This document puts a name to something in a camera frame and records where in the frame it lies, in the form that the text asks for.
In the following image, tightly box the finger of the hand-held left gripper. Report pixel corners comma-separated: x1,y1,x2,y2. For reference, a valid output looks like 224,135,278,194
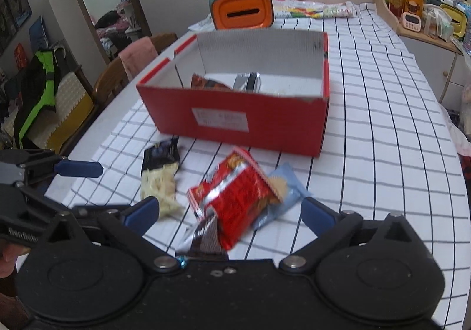
20,156,105,185
21,184,130,221

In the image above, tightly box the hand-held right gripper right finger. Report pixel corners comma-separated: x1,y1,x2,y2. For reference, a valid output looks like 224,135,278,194
279,197,422,273

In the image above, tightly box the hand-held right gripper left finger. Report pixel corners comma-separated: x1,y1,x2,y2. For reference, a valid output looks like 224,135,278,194
46,197,183,273

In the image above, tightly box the red printed snack bag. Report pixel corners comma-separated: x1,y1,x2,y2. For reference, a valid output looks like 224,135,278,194
187,147,288,252

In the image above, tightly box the red cardboard box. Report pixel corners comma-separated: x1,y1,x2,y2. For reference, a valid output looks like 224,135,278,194
136,29,329,158

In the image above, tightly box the red foil snack packet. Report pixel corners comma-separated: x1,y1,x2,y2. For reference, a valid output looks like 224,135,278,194
190,73,231,91

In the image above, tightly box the silver foil snack packet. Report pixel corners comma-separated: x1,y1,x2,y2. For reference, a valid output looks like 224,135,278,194
232,72,262,93

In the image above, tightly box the person's left hand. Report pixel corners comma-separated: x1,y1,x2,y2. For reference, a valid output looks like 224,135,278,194
0,243,32,280

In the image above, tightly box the light blue snack packet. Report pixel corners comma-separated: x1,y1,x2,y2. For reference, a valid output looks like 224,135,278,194
253,162,314,230

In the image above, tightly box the black and clear snack packet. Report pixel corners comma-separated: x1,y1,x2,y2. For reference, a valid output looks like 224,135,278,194
141,136,185,220

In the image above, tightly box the yellow and white foam mat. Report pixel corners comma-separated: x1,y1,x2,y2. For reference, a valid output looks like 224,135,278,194
47,71,95,154

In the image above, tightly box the dark brown snack packet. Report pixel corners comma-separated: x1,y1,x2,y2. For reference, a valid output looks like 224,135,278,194
176,214,231,261

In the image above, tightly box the green and black vest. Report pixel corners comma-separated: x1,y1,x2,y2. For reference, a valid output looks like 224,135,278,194
12,48,80,149

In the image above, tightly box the wooden chair with pink towel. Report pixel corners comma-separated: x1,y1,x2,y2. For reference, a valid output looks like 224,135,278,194
93,32,179,107

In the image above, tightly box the pink towel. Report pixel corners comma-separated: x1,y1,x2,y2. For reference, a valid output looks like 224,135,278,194
118,36,159,82

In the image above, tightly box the white crumpled cloth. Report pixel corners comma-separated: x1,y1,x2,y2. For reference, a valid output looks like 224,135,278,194
439,105,471,156

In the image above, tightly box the white paper sheet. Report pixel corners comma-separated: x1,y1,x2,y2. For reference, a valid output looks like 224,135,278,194
187,16,215,32

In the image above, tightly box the white cabinet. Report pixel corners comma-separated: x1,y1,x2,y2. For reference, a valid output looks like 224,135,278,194
399,34,471,107

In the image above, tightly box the clear plastic bag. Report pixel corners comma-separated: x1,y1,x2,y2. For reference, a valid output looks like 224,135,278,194
460,81,471,114

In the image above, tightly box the colourful printed cloth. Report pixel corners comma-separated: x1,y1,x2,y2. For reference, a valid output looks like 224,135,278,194
272,0,358,20

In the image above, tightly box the white digital timer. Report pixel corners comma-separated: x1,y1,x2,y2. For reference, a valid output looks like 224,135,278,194
401,11,422,29

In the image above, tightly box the orange tissue box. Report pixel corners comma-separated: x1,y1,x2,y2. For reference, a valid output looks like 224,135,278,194
208,0,275,31

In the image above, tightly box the wooden desktop tray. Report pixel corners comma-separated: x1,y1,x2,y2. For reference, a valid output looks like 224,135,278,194
372,0,465,55

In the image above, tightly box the clear plastic container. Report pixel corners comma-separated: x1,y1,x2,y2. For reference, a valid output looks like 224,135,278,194
421,5,452,40

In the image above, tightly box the clear water bottle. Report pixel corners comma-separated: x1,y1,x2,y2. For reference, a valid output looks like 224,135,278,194
462,20,471,55

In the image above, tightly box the orange thermos with brown lid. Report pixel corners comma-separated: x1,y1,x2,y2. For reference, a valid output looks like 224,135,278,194
404,0,428,20

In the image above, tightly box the yellow tissue box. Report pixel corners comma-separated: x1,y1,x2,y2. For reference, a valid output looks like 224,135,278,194
439,2,470,38

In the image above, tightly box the dark wall poster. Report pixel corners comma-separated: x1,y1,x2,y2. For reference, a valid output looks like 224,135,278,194
0,0,34,55

